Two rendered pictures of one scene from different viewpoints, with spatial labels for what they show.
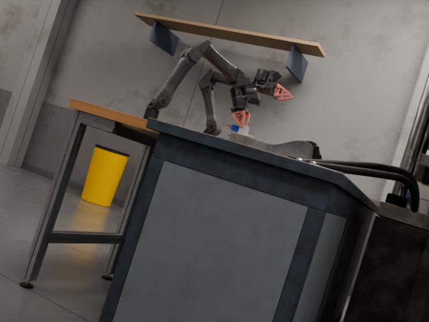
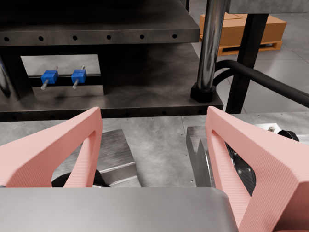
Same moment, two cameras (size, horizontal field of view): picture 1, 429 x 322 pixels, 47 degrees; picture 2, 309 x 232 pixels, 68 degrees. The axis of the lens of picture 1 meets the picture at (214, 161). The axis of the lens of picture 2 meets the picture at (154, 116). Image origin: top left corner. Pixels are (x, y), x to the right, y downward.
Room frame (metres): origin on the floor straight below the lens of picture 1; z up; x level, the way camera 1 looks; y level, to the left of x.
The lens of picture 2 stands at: (2.66, -0.19, 1.27)
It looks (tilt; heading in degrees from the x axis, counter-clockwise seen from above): 37 degrees down; 244
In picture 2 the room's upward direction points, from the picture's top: straight up
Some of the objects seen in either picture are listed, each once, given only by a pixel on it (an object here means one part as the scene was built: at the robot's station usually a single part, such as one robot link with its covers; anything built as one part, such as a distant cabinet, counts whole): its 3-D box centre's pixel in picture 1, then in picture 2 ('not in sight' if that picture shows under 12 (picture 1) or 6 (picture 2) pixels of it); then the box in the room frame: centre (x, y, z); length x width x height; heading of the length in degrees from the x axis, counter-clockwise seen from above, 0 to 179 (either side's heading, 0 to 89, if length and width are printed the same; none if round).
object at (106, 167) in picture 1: (104, 176); not in sight; (5.40, 1.09, 0.30); 0.39 x 0.38 x 0.60; 62
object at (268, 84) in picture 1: (274, 81); not in sight; (2.67, -0.17, 1.25); 0.07 x 0.06 x 0.11; 154
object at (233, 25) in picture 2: not in sight; (238, 31); (-0.06, -2.84, 0.20); 1.14 x 0.82 x 0.40; 163
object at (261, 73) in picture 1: (257, 79); not in sight; (2.71, -0.09, 1.24); 0.12 x 0.09 x 0.12; 64
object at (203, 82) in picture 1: (226, 85); not in sight; (2.78, 0.06, 1.17); 0.30 x 0.09 x 0.12; 64
